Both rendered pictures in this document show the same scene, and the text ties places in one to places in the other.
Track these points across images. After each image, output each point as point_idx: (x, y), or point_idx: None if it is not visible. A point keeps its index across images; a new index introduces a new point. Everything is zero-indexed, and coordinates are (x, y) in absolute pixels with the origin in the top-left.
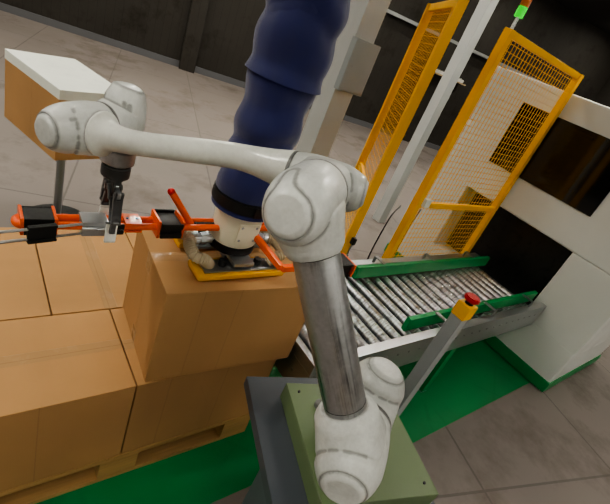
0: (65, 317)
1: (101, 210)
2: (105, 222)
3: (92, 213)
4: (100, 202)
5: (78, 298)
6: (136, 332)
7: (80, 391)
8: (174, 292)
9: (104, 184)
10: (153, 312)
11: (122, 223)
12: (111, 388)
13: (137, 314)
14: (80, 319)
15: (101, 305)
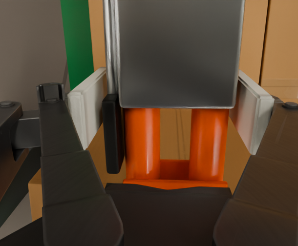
0: (257, 14)
1: (248, 96)
2: (61, 83)
3: (221, 40)
4: (290, 103)
5: None
6: (170, 109)
7: (100, 12)
8: (32, 200)
9: (287, 192)
10: (102, 141)
11: (139, 167)
12: (97, 52)
13: (184, 119)
14: (246, 37)
15: (271, 75)
